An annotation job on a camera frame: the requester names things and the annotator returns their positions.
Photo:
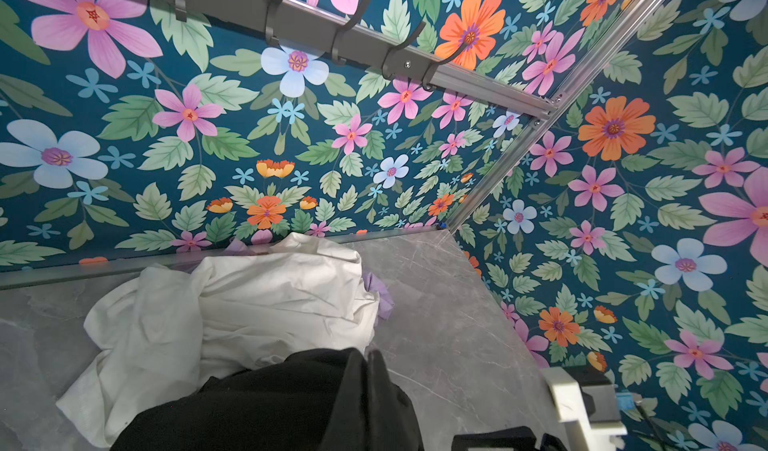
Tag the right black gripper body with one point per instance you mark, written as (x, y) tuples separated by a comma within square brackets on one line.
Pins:
[(518, 438)]

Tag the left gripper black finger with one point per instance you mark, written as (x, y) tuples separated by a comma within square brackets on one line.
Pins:
[(370, 412)]

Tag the grey coat hook rail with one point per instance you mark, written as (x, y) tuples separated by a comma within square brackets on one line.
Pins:
[(345, 39)]

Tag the white cloth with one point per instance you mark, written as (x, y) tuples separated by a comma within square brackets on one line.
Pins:
[(162, 335)]

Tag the black cloth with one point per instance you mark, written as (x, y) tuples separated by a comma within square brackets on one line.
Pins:
[(285, 406)]

